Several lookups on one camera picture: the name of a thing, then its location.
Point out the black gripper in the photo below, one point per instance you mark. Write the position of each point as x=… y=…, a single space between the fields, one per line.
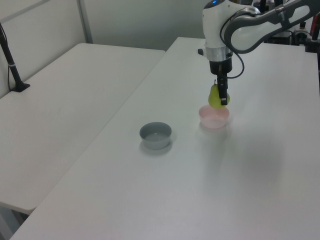
x=221 y=67

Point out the green pear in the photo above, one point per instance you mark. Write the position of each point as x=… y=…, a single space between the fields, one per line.
x=213 y=98

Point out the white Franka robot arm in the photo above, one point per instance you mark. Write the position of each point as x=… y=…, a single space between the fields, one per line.
x=217 y=27

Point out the pink plastic bowl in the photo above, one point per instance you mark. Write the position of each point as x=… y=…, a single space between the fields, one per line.
x=213 y=118

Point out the grey plastic bowl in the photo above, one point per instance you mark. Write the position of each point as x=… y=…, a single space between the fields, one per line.
x=155 y=136

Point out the dark background equipment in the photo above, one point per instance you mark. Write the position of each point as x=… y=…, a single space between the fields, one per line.
x=297 y=35

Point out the white side table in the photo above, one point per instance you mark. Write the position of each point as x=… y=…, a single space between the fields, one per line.
x=62 y=107

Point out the aluminium frame post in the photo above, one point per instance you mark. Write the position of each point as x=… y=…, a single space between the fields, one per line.
x=85 y=21

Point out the black camera stand pole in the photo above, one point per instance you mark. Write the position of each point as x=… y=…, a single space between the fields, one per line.
x=11 y=67

